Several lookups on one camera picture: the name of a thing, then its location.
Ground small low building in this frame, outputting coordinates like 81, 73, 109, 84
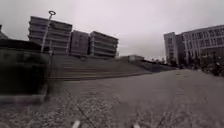
119, 54, 146, 63

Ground narrow grey tiered building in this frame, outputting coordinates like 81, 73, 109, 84
88, 30, 120, 60

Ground wide concrete stairs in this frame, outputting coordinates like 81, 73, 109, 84
46, 54, 153, 82

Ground dark grey building block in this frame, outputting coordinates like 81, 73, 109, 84
69, 29, 91, 57

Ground grey cobblestone plaza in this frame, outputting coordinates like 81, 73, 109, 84
0, 68, 224, 128

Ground wide grey tiered building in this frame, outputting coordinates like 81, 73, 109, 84
27, 15, 74, 55

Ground large grey glazed building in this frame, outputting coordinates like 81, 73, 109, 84
163, 23, 224, 68

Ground lamp post with ring top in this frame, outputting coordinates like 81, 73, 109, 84
39, 9, 57, 54

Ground dark concrete wall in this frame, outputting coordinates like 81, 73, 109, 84
0, 39, 53, 104

